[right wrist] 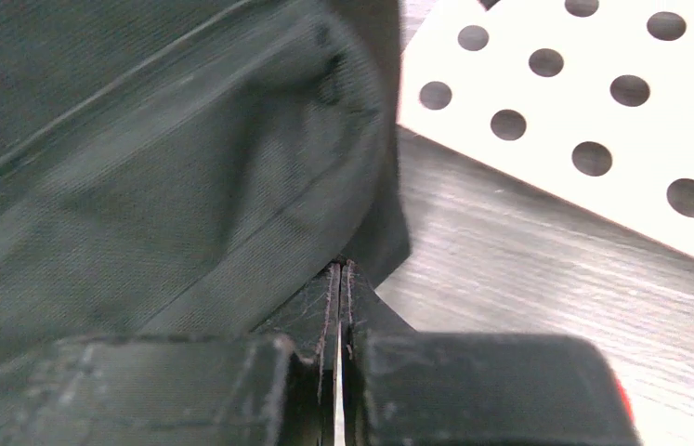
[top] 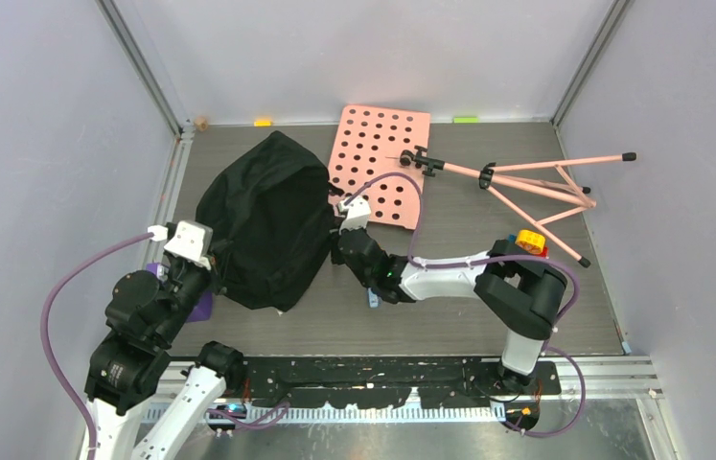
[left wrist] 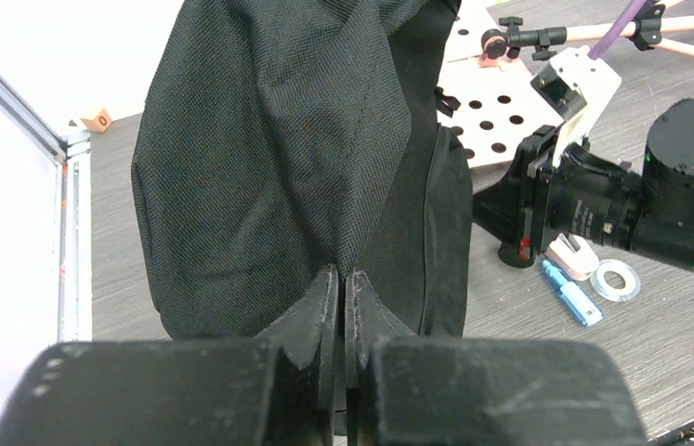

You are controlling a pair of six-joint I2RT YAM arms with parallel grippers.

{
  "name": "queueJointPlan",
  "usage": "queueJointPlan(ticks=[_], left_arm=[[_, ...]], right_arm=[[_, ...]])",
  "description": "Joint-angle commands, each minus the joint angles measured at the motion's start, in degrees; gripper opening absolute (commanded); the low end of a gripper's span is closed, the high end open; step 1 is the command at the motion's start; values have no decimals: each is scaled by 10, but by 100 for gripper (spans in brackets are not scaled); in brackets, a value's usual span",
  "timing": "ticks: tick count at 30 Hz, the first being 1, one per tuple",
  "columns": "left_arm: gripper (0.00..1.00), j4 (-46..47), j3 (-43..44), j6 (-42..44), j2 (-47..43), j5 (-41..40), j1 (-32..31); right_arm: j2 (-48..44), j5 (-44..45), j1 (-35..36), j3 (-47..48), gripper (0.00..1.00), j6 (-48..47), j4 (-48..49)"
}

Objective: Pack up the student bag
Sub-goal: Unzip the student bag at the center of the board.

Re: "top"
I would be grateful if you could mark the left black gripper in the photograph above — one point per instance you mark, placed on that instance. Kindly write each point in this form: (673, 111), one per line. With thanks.
(219, 250)

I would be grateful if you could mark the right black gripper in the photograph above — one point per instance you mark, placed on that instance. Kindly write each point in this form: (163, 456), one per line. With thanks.
(337, 256)

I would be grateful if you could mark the blue small clip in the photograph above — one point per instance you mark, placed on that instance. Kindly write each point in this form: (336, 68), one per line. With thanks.
(374, 301)

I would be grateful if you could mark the black student backpack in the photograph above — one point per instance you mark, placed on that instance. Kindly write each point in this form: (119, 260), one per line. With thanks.
(273, 203)

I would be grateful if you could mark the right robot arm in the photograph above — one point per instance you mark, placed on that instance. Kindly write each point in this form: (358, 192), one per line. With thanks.
(523, 291)

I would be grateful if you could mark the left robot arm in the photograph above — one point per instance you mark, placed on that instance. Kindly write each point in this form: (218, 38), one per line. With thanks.
(144, 316)

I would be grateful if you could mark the purple ball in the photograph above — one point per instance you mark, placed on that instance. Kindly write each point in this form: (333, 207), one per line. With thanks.
(202, 310)

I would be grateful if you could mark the pink perforated music stand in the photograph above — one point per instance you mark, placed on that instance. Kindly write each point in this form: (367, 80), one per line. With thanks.
(381, 155)

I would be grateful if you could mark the green tape marker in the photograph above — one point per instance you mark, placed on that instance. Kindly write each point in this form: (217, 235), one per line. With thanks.
(465, 120)

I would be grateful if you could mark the toy block car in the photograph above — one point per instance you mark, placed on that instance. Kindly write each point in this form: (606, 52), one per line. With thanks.
(532, 242)

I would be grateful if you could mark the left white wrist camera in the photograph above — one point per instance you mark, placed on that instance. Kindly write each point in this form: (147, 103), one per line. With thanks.
(186, 239)

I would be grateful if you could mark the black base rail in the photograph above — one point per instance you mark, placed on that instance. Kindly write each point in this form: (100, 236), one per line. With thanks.
(376, 382)

